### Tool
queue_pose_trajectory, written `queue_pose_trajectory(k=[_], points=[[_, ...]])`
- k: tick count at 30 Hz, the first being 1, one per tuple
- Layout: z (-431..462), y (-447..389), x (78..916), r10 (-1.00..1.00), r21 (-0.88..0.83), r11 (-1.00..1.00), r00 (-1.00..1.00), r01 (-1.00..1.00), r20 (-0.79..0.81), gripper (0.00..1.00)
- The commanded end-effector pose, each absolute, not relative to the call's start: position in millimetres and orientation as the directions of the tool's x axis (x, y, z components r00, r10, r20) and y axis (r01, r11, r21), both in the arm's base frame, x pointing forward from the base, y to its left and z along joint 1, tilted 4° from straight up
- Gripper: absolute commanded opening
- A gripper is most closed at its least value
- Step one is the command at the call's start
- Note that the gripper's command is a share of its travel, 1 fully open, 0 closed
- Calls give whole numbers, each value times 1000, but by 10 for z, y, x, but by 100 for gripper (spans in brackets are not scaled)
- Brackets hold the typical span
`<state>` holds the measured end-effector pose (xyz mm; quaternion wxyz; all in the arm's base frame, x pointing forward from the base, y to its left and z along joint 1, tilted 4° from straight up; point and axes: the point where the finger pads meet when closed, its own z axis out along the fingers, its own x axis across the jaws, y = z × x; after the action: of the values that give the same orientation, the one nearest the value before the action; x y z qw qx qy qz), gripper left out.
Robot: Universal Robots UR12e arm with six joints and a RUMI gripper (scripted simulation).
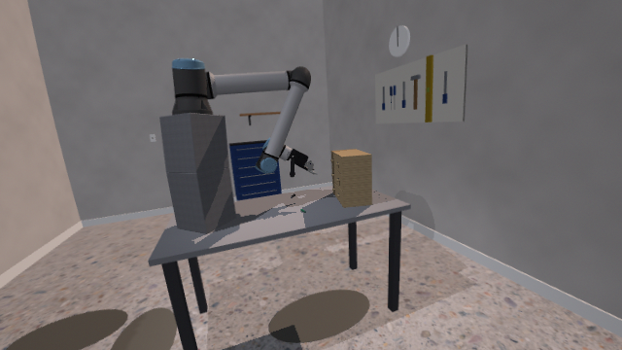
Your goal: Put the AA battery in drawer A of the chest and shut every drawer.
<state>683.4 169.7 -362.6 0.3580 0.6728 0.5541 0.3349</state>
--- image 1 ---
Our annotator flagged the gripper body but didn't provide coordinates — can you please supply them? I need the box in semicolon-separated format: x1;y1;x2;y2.
287;149;308;166

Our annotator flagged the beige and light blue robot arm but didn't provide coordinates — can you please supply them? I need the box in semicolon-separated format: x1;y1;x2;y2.
172;58;311;174

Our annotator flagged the wooden chest of drawers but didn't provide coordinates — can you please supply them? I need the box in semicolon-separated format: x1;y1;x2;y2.
331;149;372;208

